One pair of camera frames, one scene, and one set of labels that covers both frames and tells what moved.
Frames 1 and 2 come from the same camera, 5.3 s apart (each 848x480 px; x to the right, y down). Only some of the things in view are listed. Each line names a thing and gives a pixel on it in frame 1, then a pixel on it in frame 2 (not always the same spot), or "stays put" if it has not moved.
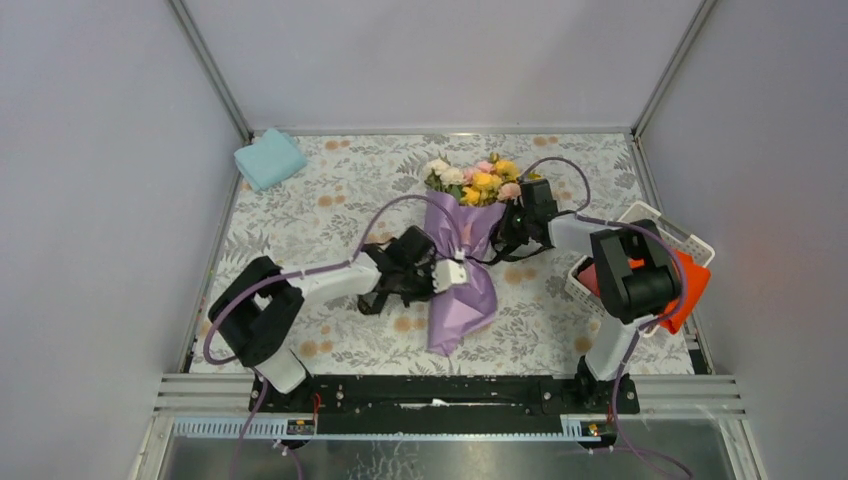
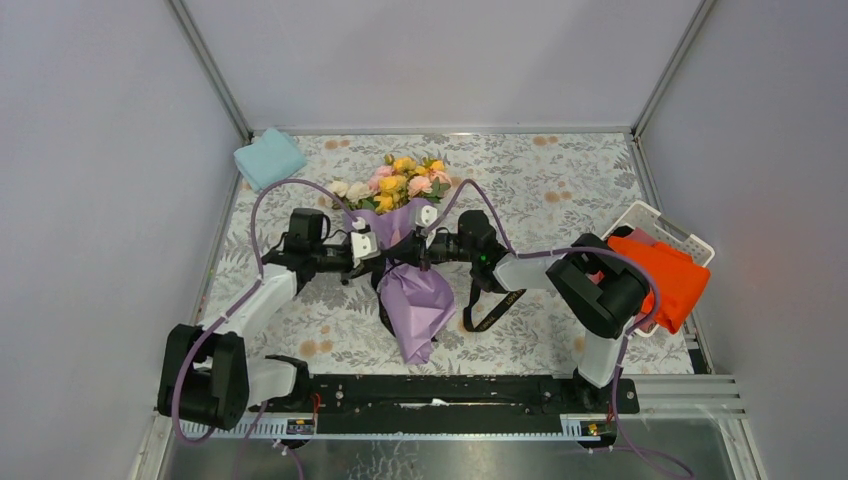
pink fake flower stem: (506, 191) → (433, 184)
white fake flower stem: (440, 176) → (355, 195)
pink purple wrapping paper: (463, 230) → (416, 301)
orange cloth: (697, 282) stays put
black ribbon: (380, 302) → (469, 324)
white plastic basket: (694, 245) stays put
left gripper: (427, 292) → (350, 267)
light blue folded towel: (275, 157) stays put
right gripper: (504, 234) → (429, 249)
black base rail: (443, 404) stays put
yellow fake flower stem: (484, 190) → (393, 187)
